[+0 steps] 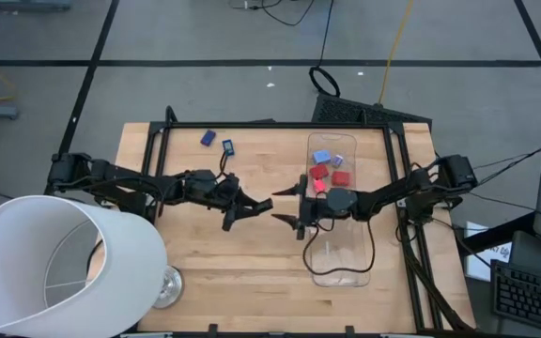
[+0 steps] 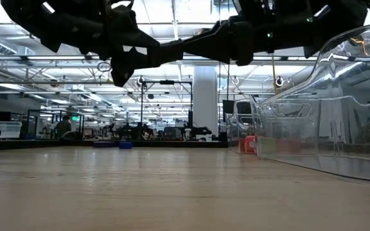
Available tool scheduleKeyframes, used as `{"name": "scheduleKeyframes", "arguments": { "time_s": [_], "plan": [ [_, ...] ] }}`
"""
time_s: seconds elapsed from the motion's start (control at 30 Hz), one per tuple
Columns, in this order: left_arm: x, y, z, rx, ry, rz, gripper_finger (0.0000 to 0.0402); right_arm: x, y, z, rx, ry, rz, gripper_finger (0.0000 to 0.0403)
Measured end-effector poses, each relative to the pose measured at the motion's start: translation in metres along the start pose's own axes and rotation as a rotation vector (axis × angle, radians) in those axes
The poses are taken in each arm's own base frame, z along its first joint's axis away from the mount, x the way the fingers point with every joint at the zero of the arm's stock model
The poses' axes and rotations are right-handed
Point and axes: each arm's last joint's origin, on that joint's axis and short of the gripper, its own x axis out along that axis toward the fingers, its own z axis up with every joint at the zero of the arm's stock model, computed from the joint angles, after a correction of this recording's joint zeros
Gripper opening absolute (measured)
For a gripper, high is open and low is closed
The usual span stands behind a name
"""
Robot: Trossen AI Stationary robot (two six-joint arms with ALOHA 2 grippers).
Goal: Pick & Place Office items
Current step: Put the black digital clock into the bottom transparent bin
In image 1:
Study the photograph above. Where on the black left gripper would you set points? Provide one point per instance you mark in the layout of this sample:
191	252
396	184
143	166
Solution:
227	197

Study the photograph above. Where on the light blue charger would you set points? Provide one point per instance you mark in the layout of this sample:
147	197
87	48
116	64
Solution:
321	156

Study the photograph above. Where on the navy blue charger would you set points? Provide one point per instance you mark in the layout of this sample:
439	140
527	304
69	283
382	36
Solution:
208	137

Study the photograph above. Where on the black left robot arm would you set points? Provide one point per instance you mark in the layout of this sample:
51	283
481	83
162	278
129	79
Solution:
134	180

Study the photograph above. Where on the clear plastic tray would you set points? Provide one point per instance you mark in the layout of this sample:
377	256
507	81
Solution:
341	249
341	143

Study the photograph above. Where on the dark grey case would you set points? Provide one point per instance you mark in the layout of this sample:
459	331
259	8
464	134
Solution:
538	253

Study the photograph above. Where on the red square charger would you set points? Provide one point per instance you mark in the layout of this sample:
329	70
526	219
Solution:
319	171
341	178

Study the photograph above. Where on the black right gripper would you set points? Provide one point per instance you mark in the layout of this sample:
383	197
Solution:
310	206

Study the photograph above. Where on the purple charger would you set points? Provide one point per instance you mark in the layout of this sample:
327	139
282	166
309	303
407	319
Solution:
337	160

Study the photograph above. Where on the white paper sheet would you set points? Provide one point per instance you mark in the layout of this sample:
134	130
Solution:
479	263

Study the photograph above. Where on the black stand leg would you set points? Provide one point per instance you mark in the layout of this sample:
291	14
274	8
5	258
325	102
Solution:
491	235

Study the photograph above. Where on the black keyboard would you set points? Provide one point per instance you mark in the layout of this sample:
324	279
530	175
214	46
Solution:
533	296

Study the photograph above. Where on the black mesh panel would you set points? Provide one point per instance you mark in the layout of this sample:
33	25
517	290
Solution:
369	112

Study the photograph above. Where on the white lampshade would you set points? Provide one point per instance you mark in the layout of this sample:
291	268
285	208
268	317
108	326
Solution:
134	244

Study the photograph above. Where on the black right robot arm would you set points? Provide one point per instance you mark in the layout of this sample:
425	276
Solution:
392	190

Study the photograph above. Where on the pink charger with prongs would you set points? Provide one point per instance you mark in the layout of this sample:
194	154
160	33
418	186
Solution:
319	186

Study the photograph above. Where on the black aluminium table frame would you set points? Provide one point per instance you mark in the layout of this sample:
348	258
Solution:
275	125

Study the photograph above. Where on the glass lamp base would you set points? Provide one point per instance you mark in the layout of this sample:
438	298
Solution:
171	288

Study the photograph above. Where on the blue charger with label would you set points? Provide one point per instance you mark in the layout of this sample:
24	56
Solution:
227	147

